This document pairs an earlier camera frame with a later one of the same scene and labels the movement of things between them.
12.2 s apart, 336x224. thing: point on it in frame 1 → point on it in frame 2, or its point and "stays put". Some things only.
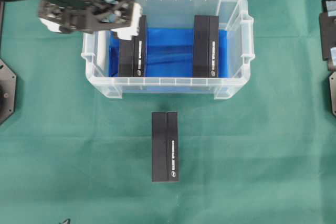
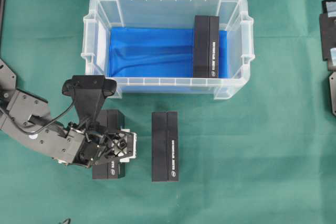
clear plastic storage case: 187,42 stays put
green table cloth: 266,155 stays put
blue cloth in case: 169,53 stays put
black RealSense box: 133,54 → 107,119
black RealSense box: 165,150 stays put
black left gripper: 92,9 → 83,146
